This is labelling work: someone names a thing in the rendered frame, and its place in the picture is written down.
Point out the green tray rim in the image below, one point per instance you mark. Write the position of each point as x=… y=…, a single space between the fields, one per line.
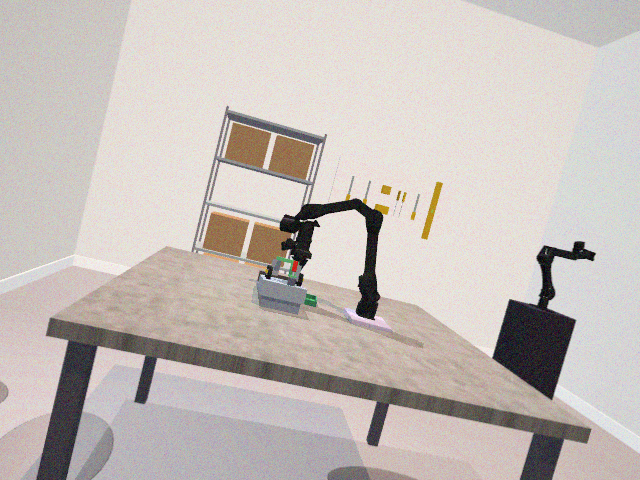
x=309 y=302

